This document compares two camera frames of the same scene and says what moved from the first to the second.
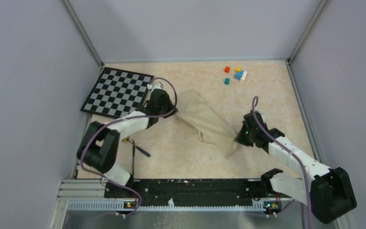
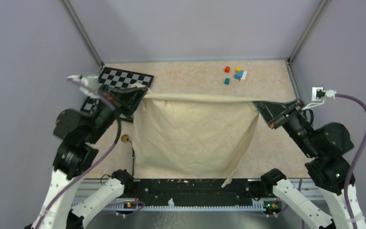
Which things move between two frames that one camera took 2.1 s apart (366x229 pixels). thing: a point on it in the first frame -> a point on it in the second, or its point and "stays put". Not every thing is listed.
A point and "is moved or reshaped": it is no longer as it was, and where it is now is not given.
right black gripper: x=239 y=138 -> x=270 y=111
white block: x=244 y=75 stays put
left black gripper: x=168 y=100 -> x=129 y=98
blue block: x=238 y=75 stays put
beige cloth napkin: x=208 y=126 is moved or reshaped
